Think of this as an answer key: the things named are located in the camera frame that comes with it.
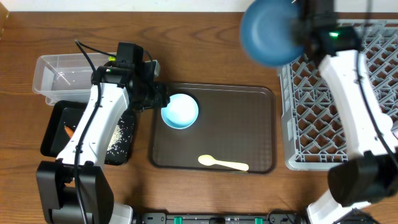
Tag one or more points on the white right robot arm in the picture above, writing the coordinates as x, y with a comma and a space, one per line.
370, 174

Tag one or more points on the brown serving tray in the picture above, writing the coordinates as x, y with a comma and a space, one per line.
235, 123

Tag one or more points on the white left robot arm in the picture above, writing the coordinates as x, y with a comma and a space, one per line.
73, 188

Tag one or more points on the cream plastic spoon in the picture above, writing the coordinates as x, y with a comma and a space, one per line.
208, 160

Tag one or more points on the light blue bowl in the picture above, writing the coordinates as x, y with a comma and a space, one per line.
181, 112

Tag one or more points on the clear plastic bin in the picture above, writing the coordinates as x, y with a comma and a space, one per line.
63, 77

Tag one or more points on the grey dishwasher rack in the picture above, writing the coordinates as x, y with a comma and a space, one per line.
311, 129

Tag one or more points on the dark blue plate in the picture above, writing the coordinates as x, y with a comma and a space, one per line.
267, 32

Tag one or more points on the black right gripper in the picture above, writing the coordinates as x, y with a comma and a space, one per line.
301, 25

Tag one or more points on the rice grains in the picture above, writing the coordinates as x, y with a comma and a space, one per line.
120, 142

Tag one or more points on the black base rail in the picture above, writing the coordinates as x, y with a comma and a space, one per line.
165, 217

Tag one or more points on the black waste tray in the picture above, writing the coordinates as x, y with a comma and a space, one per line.
69, 113

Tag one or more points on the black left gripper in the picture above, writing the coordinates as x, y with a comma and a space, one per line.
158, 92

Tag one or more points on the orange carrot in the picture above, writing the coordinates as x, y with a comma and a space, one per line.
69, 131

